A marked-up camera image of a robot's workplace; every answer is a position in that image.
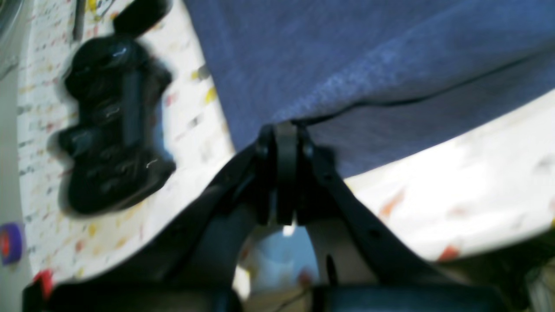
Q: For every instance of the purple tape roll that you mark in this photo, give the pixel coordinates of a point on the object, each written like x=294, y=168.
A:
x=11, y=243

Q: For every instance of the black game controller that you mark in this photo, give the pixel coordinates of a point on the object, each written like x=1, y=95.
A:
x=116, y=160

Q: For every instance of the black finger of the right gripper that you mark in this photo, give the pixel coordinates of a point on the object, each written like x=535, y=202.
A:
x=302, y=168

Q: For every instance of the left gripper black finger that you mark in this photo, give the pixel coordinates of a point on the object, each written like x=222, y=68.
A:
x=199, y=248

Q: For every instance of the blue T-shirt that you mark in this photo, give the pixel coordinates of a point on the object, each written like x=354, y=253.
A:
x=376, y=80

